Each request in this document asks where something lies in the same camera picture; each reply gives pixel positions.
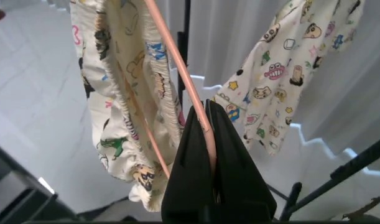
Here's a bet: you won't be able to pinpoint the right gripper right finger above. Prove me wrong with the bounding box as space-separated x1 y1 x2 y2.
204 98 278 223

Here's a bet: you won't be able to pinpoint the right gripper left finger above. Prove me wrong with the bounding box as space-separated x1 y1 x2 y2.
160 105 215 223

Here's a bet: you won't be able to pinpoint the cream printed shorts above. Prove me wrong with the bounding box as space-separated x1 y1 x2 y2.
69 0 187 213

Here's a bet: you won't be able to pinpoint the pink clothes hanger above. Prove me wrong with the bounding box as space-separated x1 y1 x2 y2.
116 0 218 180

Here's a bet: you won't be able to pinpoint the cream printed shirt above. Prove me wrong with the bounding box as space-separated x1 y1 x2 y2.
212 0 365 157

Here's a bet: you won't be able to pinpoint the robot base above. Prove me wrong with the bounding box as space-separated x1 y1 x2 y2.
0 138 82 223

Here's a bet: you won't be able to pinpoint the black clothes rack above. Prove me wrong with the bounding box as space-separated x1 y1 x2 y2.
176 0 380 222

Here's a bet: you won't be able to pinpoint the white curtain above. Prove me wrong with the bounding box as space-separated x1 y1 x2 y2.
155 0 380 158

